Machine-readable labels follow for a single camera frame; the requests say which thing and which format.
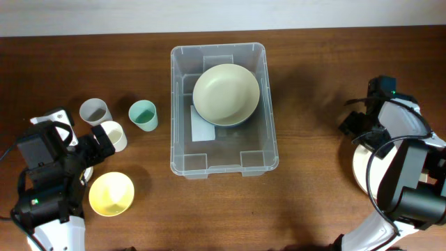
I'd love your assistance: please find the cream cup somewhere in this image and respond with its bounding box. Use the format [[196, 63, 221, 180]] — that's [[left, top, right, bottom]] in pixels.
[[100, 121, 128, 152]]

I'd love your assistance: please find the cream bowl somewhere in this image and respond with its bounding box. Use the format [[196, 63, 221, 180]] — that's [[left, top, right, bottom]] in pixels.
[[352, 145, 398, 199], [192, 63, 260, 104]]

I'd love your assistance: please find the mint green cup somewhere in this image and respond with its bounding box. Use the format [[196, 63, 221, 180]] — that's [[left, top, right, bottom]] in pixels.
[[128, 100, 158, 132]]

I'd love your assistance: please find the dark blue bowl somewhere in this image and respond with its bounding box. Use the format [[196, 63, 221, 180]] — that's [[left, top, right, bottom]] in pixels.
[[194, 100, 259, 127]]

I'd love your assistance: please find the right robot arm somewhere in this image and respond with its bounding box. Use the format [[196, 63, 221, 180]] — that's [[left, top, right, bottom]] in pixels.
[[331, 75, 445, 250]]

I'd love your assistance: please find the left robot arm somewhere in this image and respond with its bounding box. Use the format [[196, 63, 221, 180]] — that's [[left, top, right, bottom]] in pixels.
[[10, 121, 115, 250]]

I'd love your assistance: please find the grey cup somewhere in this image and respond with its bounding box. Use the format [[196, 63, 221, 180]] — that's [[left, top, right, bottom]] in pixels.
[[79, 98, 113, 126]]

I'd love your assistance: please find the white small bowl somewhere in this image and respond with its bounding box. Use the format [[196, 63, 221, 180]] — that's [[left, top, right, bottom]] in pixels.
[[84, 167, 93, 182]]

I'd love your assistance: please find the yellow small bowl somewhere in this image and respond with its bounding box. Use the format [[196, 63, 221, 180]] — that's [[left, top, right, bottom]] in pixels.
[[89, 172, 134, 217]]

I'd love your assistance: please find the clear plastic storage bin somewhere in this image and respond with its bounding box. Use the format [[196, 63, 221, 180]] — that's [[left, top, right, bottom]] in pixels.
[[170, 43, 279, 179]]

